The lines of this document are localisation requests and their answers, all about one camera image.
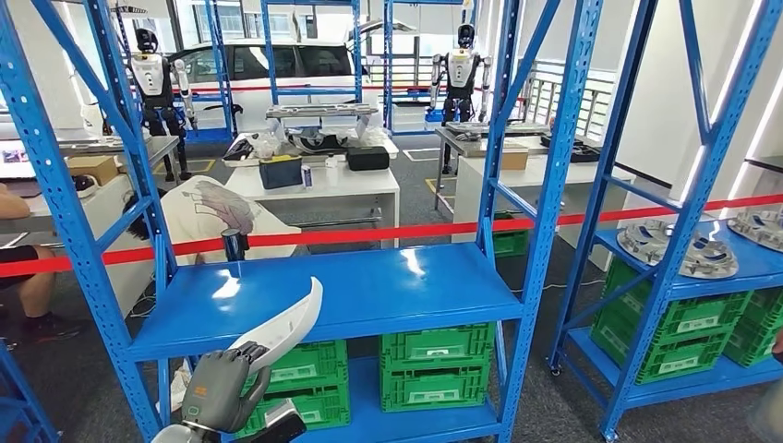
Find black plastic tray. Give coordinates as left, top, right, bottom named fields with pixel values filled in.
left=574, top=142, right=605, bottom=165

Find dark blue tool bag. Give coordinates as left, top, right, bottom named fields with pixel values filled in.
left=258, top=153, right=305, bottom=191

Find black trim part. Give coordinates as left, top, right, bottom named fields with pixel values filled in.
left=222, top=138, right=255, bottom=163

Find black car body part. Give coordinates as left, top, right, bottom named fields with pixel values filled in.
left=287, top=128, right=353, bottom=155

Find white car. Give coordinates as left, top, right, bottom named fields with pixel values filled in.
left=166, top=39, right=384, bottom=133

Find metal railing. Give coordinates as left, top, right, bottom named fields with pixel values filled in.
left=523, top=57, right=618, bottom=143

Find black hard case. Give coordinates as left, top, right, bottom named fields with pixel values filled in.
left=345, top=145, right=392, bottom=173

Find open laptop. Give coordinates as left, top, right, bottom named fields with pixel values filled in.
left=0, top=138, right=33, bottom=180

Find long grey metal part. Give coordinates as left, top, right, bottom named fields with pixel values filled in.
left=265, top=102, right=380, bottom=120

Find red barrier belt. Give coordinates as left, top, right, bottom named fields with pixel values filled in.
left=0, top=193, right=783, bottom=280

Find steel table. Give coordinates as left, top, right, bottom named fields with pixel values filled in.
left=56, top=135, right=182, bottom=185
left=434, top=124, right=606, bottom=213

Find grey metal fixture plate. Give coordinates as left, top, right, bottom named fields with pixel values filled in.
left=444, top=121, right=552, bottom=138

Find black barrier post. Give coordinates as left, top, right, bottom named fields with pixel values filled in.
left=221, top=227, right=250, bottom=263

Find white floor cable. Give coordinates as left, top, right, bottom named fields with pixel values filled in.
left=511, top=278, right=607, bottom=294

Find round silver metal part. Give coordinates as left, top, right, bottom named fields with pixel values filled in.
left=726, top=207, right=783, bottom=254
left=616, top=218, right=741, bottom=281

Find blue steel shelf rack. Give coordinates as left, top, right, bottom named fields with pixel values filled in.
left=546, top=0, right=783, bottom=443
left=110, top=0, right=240, bottom=145
left=383, top=0, right=476, bottom=137
left=260, top=0, right=365, bottom=106
left=0, top=0, right=606, bottom=443

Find black white humanoid robot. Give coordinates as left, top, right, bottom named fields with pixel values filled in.
left=126, top=27, right=199, bottom=183
left=428, top=23, right=494, bottom=176

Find white black helmet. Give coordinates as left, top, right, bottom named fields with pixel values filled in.
left=71, top=174, right=101, bottom=201

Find clear plastic bag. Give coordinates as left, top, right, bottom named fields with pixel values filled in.
left=251, top=131, right=283, bottom=162

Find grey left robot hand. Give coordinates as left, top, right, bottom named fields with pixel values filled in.
left=181, top=340, right=272, bottom=436

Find white curved car part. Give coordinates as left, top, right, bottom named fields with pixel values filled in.
left=226, top=275, right=325, bottom=376

